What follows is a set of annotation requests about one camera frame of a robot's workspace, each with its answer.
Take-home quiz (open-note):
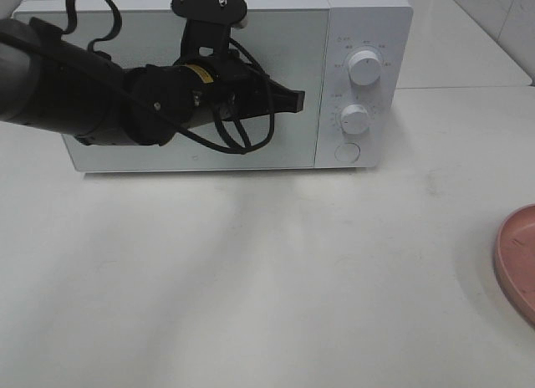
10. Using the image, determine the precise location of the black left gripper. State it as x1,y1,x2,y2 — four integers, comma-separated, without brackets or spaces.
175,19,304,119

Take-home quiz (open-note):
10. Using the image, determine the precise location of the pink round plate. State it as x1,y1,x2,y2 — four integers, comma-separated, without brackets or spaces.
492,204,534,327

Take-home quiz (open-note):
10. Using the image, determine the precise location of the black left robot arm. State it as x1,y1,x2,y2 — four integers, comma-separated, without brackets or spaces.
1,18,305,155

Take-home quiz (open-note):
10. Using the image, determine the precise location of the round door release button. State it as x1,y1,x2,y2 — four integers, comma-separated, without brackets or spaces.
334,143,360,163

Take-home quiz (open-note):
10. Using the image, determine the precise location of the white microwave oven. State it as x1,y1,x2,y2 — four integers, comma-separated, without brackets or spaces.
13,0,415,175

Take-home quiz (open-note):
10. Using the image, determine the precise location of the white upper power knob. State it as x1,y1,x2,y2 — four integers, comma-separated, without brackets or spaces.
347,46,382,86

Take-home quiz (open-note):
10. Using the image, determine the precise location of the white adjoining table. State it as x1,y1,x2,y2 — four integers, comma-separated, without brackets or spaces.
397,0,532,89

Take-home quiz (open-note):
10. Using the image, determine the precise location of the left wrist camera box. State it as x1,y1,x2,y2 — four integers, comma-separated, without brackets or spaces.
171,0,247,28

